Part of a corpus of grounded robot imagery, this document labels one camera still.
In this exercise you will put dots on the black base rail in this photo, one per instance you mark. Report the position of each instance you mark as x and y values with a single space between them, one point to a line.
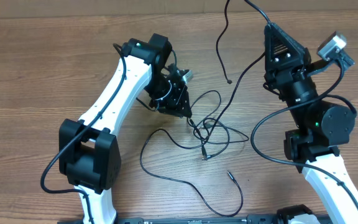
293 214

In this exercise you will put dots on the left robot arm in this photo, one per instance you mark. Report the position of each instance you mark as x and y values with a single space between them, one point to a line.
88 150

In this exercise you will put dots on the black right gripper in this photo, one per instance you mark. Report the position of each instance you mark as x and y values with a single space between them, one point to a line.
288 63

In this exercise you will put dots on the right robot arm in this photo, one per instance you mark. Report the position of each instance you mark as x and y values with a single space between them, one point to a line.
321 126

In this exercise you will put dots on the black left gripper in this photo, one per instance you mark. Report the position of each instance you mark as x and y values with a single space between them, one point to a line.
174 105

